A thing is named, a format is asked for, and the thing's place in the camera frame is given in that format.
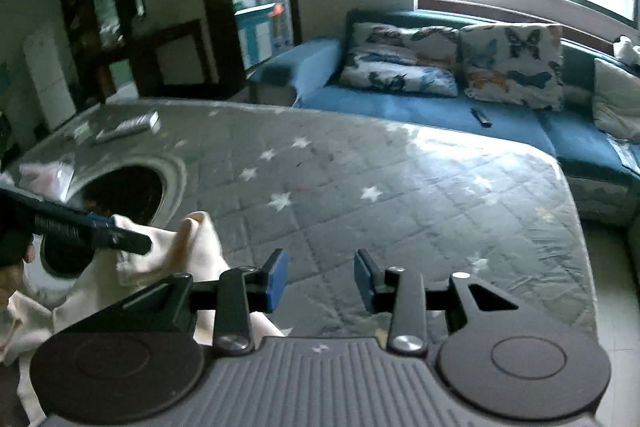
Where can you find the white cushion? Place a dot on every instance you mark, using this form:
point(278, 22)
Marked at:
point(620, 102)

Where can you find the butterfly print pillow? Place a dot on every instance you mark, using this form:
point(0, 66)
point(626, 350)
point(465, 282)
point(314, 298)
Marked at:
point(515, 67)
point(400, 62)

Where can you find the black remote control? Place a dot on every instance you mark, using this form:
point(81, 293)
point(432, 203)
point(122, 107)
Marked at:
point(482, 117)

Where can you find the white plastic bag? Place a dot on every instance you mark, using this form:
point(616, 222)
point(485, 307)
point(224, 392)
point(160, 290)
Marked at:
point(40, 177)

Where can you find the black round cooktop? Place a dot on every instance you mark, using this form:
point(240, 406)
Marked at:
point(125, 192)

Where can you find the blue and white cabinet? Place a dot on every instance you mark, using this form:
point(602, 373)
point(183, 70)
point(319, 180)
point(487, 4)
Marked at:
point(260, 32)

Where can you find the grey quilted star table cover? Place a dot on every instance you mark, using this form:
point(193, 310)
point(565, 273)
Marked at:
point(350, 187)

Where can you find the light blue cloth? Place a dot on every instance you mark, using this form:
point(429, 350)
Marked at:
point(627, 154)

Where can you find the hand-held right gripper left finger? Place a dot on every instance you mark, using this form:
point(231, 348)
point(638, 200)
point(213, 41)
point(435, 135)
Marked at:
point(276, 281)

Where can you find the white plush toy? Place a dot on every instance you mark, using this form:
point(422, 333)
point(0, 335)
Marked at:
point(627, 49)

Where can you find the white refrigerator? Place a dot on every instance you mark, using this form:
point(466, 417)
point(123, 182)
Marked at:
point(50, 77)

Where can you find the cream cloth garment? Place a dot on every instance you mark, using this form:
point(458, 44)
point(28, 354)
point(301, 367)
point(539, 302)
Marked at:
point(200, 247)

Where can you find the small white packet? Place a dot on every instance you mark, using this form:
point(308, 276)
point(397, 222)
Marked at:
point(79, 132)

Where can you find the grey remote control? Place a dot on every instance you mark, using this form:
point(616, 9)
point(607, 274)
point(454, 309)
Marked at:
point(122, 133)

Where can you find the person's left hand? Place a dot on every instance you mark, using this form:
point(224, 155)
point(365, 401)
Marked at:
point(9, 282)

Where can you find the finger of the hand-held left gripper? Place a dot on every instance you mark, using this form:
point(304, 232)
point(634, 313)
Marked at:
point(100, 221)
point(115, 239)

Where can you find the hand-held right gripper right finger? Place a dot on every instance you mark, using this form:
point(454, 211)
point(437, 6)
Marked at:
point(362, 282)

